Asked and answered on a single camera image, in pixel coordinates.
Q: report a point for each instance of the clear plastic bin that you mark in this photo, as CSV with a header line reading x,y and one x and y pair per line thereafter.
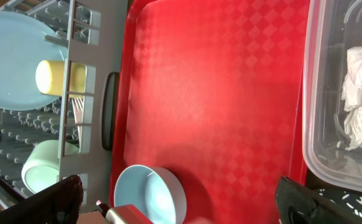
x,y
333,27

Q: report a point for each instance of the black plastic tray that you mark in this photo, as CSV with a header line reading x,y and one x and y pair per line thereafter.
x,y
314,183

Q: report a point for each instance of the red plastic tray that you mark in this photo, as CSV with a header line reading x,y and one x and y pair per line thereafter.
x,y
210,90

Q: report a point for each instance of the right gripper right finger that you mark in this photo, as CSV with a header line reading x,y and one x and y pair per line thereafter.
x,y
298,204

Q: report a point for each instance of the white plastic fork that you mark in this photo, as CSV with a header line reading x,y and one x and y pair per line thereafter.
x,y
77,104

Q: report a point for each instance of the yellow plastic cup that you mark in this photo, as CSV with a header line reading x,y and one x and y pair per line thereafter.
x,y
49,77

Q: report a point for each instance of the small blue food bowl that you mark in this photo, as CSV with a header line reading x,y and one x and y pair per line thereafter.
x,y
154,191

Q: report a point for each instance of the light blue plate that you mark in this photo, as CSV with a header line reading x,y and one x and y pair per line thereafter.
x,y
22,48

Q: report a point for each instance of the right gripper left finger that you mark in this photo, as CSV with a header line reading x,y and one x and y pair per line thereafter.
x,y
59,203

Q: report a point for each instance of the light green bowl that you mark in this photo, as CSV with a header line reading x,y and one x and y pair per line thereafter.
x,y
41,168

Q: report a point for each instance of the spilled rice and food scraps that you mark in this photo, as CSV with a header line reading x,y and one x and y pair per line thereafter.
x,y
349,200

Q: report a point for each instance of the grey dishwasher rack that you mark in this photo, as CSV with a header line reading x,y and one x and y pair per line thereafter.
x,y
92,31

